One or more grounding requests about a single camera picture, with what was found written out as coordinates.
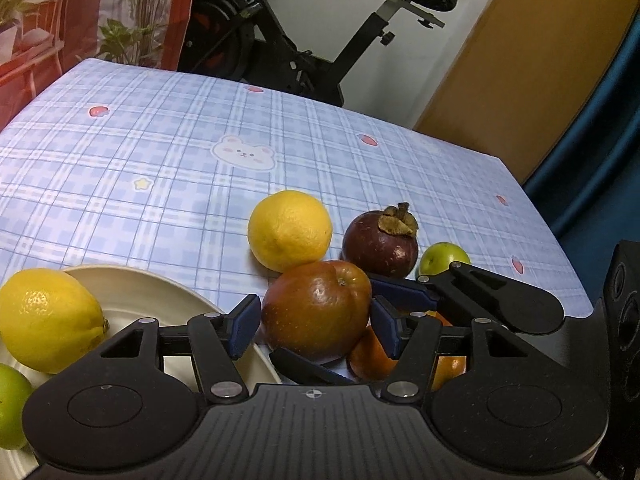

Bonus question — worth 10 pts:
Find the small green fruit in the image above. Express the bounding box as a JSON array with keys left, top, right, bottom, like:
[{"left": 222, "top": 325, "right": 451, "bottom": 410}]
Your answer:
[{"left": 416, "top": 242, "right": 471, "bottom": 276}]

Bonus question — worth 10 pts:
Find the small orange mandarin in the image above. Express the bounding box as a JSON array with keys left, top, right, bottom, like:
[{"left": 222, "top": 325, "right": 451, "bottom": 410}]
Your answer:
[{"left": 347, "top": 324, "right": 466, "bottom": 391}]

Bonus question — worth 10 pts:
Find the red brown apple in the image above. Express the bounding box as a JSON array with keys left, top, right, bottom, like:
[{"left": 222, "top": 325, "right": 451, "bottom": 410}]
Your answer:
[{"left": 262, "top": 260, "right": 372, "bottom": 363}]

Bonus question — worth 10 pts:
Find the purple mangosteen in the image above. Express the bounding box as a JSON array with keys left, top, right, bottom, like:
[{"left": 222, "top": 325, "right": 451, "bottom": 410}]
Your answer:
[{"left": 342, "top": 202, "right": 419, "bottom": 278}]

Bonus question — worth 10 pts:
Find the yellow lemon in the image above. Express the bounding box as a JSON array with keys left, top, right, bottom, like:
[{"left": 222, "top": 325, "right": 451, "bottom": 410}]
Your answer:
[
  {"left": 247, "top": 190, "right": 333, "bottom": 273},
  {"left": 1, "top": 268, "right": 108, "bottom": 375}
]

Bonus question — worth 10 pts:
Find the green lime fruit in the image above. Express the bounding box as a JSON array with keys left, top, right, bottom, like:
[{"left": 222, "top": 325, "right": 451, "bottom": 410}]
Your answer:
[{"left": 0, "top": 364, "right": 32, "bottom": 450}]

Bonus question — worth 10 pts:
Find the beige ceramic plate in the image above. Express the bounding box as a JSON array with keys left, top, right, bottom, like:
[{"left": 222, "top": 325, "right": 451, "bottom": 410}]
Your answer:
[{"left": 0, "top": 263, "right": 284, "bottom": 480}]

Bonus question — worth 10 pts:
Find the blue curtain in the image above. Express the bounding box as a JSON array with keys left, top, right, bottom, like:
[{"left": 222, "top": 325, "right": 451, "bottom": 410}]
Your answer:
[{"left": 524, "top": 18, "right": 639, "bottom": 300}]

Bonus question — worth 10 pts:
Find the wooden door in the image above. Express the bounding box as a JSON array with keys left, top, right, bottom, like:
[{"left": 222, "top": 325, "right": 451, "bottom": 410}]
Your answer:
[{"left": 416, "top": 0, "right": 639, "bottom": 182}]

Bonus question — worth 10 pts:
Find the black exercise bike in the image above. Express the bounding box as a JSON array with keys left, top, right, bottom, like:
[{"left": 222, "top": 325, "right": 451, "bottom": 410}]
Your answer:
[{"left": 177, "top": 0, "right": 460, "bottom": 109}]

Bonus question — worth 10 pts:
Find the pink printed wall tapestry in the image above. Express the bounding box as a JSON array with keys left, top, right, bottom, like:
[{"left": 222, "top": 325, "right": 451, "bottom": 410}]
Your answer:
[{"left": 1, "top": 0, "right": 192, "bottom": 125}]

